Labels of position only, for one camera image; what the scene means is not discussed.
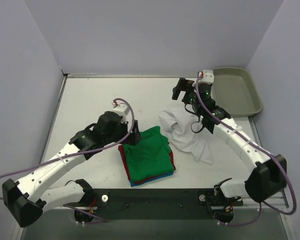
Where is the red t shirt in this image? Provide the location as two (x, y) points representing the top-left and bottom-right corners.
(118, 145), (176, 183)

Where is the green t shirt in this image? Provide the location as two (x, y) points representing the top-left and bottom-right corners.
(122, 125), (174, 182)

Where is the white t shirt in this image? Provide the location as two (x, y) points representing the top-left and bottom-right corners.
(158, 106), (214, 165)

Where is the grey plastic tray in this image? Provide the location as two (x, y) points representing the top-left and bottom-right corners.
(212, 67), (263, 118)

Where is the blue t shirt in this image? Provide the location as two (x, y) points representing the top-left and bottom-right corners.
(130, 172), (174, 187)

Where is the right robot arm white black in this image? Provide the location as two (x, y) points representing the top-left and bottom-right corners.
(172, 78), (289, 203)

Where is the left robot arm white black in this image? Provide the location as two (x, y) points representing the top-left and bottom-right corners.
(2, 110), (141, 228)

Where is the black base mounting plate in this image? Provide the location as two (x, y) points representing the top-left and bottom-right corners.
(72, 188), (243, 221)

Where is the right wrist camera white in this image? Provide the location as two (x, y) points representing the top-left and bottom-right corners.
(198, 69), (215, 84)

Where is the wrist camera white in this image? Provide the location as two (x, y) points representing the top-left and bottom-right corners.
(198, 69), (215, 84)
(111, 100), (130, 123)

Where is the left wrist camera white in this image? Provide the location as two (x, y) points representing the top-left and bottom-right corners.
(111, 100), (130, 123)

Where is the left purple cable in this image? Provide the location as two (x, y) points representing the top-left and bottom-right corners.
(0, 98), (136, 223)

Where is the purple cable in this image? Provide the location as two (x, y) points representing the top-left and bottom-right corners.
(194, 76), (297, 227)
(0, 98), (136, 223)

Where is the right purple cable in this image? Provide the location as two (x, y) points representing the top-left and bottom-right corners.
(194, 76), (297, 227)

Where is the aluminium rail profile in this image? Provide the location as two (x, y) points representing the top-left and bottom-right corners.
(62, 186), (290, 210)

